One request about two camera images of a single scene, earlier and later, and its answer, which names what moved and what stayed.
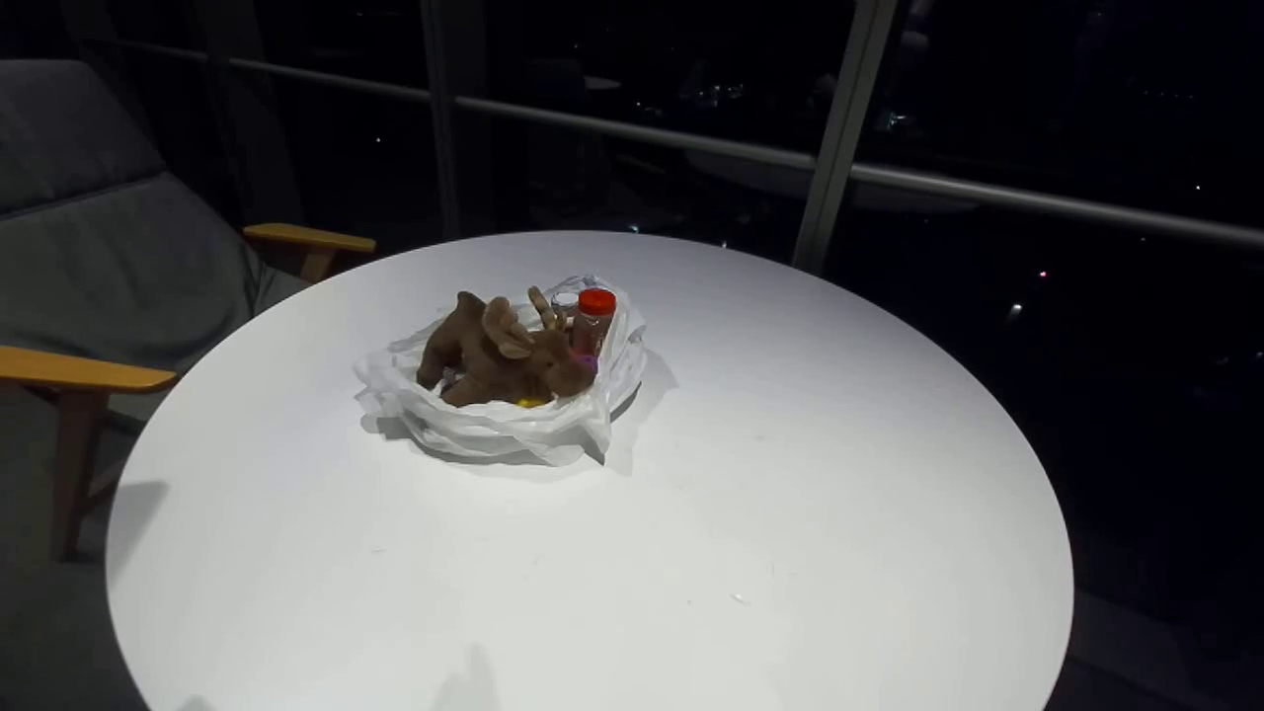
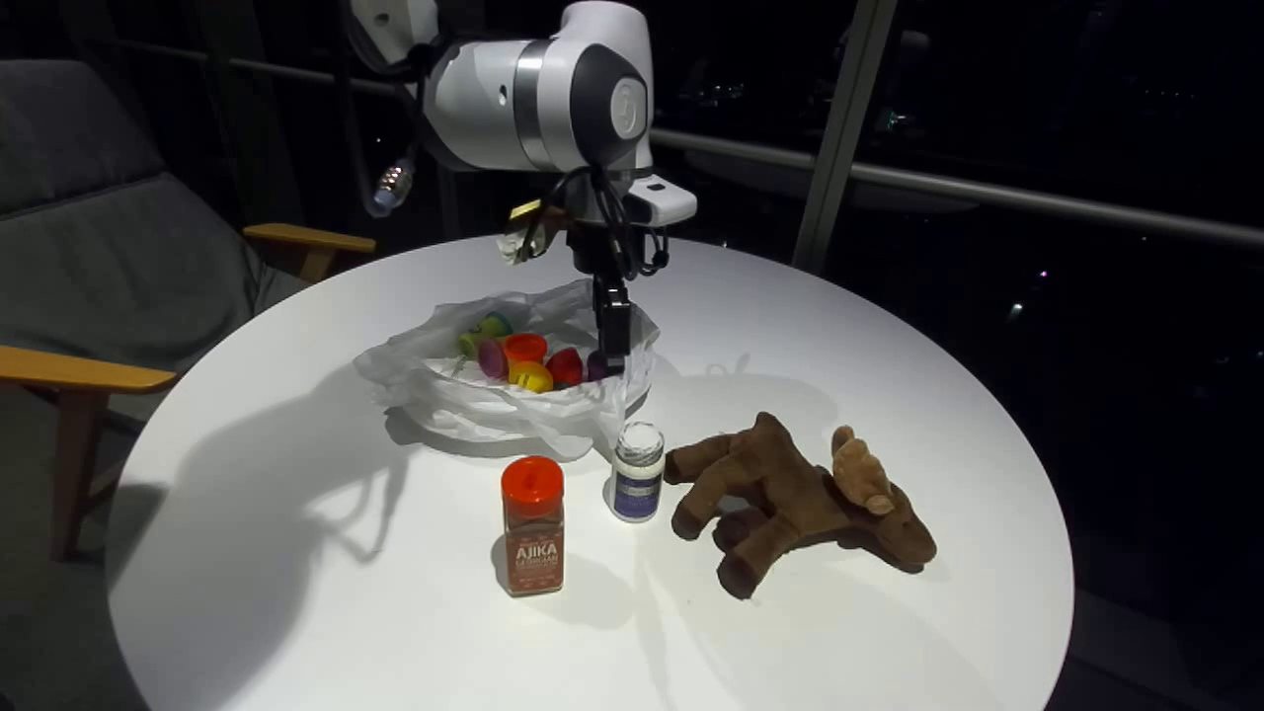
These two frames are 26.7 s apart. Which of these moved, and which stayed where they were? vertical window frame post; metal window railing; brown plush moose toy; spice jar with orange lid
Moved: spice jar with orange lid; brown plush moose toy
Stayed: vertical window frame post; metal window railing
